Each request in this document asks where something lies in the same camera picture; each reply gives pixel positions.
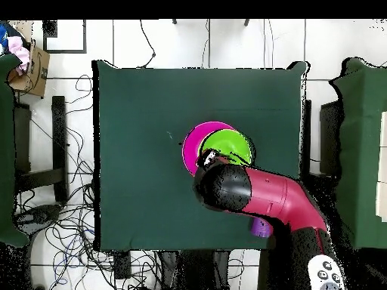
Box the black power strip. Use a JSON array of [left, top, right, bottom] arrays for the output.
[[113, 250, 132, 280]]

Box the pink plastic bowl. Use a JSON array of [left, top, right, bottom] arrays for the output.
[[181, 121, 236, 177]]

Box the large green plastic bowl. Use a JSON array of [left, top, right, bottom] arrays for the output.
[[198, 128, 255, 167]]

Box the black floor stand base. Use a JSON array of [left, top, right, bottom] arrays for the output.
[[14, 203, 63, 230]]

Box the black square frame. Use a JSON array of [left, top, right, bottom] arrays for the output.
[[42, 19, 88, 54]]

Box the cardboard box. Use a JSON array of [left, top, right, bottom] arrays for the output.
[[8, 45, 51, 98]]

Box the dark green tablecloth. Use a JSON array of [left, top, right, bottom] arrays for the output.
[[91, 59, 310, 252]]

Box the tangle of floor cables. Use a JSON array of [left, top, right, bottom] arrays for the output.
[[11, 74, 161, 290]]

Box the blue fabric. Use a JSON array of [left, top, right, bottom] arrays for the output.
[[0, 24, 11, 47]]

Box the black floor cable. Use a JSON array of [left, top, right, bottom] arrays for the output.
[[138, 19, 157, 69]]

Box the black leg frame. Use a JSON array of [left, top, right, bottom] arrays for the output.
[[13, 95, 69, 203]]

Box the pink cloth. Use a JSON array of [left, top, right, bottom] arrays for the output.
[[6, 35, 31, 76]]

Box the black side frame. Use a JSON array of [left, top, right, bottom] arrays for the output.
[[319, 100, 342, 176]]

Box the green covered side table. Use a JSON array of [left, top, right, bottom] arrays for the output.
[[329, 57, 387, 250], [0, 53, 29, 248]]

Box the purple plastic cup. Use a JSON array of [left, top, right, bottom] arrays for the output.
[[249, 217, 274, 239]]

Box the white panel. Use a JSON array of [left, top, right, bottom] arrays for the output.
[[375, 110, 387, 223]]

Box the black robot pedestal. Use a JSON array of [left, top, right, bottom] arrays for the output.
[[155, 249, 232, 290]]

